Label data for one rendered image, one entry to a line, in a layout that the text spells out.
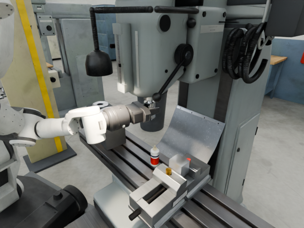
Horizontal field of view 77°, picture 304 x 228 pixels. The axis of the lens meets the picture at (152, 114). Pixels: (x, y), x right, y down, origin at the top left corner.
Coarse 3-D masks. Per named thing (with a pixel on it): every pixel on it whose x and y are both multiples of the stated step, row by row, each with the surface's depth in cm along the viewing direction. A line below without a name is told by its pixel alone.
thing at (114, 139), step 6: (96, 102) 109; (102, 102) 109; (102, 108) 102; (108, 132) 97; (114, 132) 100; (120, 132) 102; (108, 138) 99; (114, 138) 101; (120, 138) 104; (102, 144) 104; (108, 144) 100; (114, 144) 103; (120, 144) 105
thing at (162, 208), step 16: (192, 160) 84; (192, 176) 74; (208, 176) 82; (144, 192) 68; (160, 192) 70; (192, 192) 75; (144, 208) 63; (160, 208) 63; (176, 208) 69; (160, 224) 63
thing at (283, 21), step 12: (276, 0) 52; (288, 0) 50; (300, 0) 49; (276, 12) 53; (288, 12) 51; (300, 12) 50; (276, 24) 54; (288, 24) 52; (300, 24) 52; (276, 36) 55; (288, 36) 53
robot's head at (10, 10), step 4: (0, 0) 42; (4, 0) 42; (8, 0) 44; (0, 4) 42; (4, 4) 43; (8, 4) 43; (0, 8) 43; (4, 8) 44; (8, 8) 45; (12, 8) 45; (0, 12) 45; (4, 12) 45; (8, 12) 46; (12, 12) 47; (0, 16) 46; (4, 16) 46; (8, 16) 47
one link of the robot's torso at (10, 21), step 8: (0, 24) 51; (8, 24) 55; (0, 32) 51; (8, 32) 54; (0, 40) 50; (8, 40) 54; (0, 48) 50; (8, 48) 53; (0, 56) 50; (8, 56) 53; (0, 64) 51; (8, 64) 55; (0, 72) 56
